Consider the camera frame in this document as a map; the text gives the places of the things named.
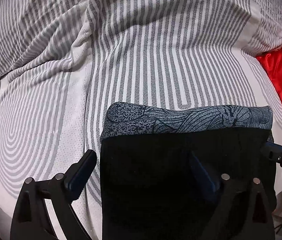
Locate black skirt blue patterned waistband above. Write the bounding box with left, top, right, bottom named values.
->
left=100, top=102, right=273, bottom=239

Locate grey striped white bedding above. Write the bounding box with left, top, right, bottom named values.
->
left=0, top=0, right=282, bottom=240

